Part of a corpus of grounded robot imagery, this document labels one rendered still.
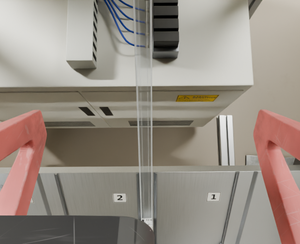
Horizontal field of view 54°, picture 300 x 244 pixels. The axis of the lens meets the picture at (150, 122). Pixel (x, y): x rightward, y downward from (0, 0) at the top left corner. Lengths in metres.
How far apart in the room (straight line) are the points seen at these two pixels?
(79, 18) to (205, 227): 0.43
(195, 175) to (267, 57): 1.07
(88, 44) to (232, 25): 0.29
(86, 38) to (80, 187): 0.31
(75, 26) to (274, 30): 1.00
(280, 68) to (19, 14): 1.03
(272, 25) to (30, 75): 1.07
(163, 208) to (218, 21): 0.41
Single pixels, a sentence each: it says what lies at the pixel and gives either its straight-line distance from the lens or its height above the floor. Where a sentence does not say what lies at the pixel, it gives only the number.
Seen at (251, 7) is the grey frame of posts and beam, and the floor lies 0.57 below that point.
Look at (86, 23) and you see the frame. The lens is 0.59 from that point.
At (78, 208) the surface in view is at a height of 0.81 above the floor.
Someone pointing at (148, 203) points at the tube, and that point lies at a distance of 0.35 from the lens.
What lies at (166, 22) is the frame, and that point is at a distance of 0.56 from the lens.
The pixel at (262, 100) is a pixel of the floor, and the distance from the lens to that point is 1.30.
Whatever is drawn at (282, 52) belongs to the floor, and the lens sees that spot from 1.39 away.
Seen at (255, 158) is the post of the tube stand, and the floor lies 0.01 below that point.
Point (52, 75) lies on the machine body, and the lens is 0.62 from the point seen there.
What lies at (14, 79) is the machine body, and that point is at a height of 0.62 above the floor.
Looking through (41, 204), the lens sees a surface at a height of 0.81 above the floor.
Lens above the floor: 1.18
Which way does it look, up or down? 81 degrees down
